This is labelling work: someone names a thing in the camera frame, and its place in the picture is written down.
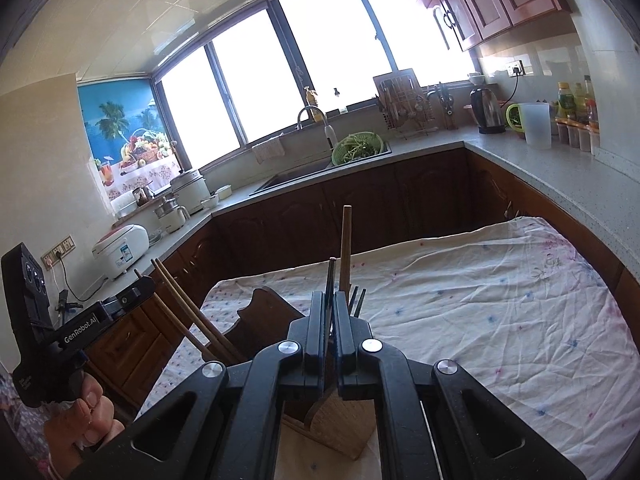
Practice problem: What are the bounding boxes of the row of spice jars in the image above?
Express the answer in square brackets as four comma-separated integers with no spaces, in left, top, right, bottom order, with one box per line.
[554,117,599,157]

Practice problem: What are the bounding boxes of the white dish cloth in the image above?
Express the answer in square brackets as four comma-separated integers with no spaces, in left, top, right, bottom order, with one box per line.
[251,137,287,164]

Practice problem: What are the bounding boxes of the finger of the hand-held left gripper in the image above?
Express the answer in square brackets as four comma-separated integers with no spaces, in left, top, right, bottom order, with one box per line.
[101,276,157,318]

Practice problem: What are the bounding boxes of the group of condiment bottles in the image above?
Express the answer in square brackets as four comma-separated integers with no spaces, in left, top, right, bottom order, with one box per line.
[555,75,599,127]

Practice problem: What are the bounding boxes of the green plastic container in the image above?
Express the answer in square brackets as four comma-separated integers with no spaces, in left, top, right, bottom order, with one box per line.
[505,103,527,139]

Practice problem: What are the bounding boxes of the white steamer pot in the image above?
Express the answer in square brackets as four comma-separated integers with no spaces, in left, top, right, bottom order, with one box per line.
[169,169,212,217]

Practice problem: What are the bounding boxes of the white plastic pitcher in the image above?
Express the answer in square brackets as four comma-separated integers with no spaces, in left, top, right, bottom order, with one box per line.
[519,102,553,150]

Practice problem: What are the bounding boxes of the knife block with scissors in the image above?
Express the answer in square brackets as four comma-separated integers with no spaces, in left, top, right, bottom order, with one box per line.
[433,82,459,132]

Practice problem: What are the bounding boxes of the kitchen window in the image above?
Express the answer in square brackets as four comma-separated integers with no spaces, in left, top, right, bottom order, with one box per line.
[152,0,476,171]

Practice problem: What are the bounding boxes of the wooden cutting board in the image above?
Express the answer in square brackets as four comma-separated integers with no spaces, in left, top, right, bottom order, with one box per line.
[372,68,420,107]

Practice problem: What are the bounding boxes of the wooden utensil holder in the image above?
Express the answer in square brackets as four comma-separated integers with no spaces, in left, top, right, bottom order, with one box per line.
[235,286,382,462]

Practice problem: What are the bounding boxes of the tropical fruit window blind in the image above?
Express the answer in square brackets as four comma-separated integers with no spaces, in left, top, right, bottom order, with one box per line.
[76,76,182,202]

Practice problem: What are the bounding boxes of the green colander with vegetables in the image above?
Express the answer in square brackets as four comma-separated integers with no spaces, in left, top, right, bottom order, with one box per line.
[331,132,386,166]

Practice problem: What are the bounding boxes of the metal kitchen faucet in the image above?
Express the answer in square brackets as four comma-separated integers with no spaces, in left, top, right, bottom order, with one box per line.
[296,105,336,152]

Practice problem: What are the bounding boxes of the kitchen sink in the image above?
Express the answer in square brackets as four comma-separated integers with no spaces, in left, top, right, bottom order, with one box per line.
[249,142,394,197]

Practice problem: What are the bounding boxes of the small white bowls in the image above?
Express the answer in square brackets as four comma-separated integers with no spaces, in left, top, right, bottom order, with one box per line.
[200,184,234,210]

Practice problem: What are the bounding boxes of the small black tripod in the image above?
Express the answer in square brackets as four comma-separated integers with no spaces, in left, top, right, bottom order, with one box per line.
[54,289,84,312]

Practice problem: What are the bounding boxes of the yellow soap bottle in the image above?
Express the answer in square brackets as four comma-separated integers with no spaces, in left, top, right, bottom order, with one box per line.
[303,86,325,124]

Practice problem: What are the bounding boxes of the white rice cooker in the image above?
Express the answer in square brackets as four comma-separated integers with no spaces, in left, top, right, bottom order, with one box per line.
[91,224,152,282]

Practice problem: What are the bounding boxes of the metal dish rack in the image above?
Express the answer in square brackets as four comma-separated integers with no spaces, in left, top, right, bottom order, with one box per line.
[376,89,442,142]

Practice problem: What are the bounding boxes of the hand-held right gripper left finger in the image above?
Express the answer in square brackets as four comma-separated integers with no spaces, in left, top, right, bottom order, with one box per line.
[60,290,327,480]

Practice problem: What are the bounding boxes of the wall socket strip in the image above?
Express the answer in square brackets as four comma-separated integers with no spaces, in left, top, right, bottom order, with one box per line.
[39,237,77,268]

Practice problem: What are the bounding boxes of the white floral tablecloth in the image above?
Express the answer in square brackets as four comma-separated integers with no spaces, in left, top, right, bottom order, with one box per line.
[136,216,624,480]

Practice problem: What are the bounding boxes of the wooden chopstick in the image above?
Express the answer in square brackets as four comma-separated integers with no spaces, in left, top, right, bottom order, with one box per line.
[340,205,354,295]
[156,258,243,362]
[150,259,230,363]
[133,269,217,363]

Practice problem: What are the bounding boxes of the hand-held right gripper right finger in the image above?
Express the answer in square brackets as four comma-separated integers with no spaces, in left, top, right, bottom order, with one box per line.
[335,292,587,480]

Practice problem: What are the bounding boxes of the black electric kettle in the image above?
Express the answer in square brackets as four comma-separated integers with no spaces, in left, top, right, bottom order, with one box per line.
[468,87,508,135]

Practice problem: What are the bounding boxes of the person's left hand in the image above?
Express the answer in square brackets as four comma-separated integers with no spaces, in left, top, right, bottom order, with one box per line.
[44,374,126,478]

